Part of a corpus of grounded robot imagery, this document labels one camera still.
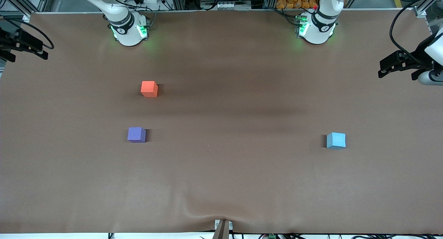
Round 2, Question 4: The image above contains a light blue foam block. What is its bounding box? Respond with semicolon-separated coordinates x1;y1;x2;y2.
326;132;346;150

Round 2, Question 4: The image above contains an orange foam block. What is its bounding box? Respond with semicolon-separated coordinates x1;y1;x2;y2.
141;81;159;98

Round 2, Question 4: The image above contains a purple foam block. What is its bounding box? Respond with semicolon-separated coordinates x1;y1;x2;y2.
127;127;147;143

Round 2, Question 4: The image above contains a white terminal block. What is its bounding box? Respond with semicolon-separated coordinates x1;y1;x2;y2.
215;1;252;10

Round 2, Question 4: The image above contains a brown table mat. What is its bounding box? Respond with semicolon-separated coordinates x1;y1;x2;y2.
0;9;443;234

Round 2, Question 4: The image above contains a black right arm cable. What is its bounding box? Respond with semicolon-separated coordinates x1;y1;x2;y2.
2;16;55;50

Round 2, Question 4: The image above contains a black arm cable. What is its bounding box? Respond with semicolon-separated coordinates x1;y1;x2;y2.
389;0;443;68
2;16;55;50

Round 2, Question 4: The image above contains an aluminium frame profile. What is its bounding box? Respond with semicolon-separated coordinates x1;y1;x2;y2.
413;0;443;18
0;0;53;17

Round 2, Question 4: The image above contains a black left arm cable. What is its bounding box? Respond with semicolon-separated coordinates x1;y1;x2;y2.
389;0;443;68

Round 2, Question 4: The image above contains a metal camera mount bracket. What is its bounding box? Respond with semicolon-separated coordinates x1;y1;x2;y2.
214;219;233;239

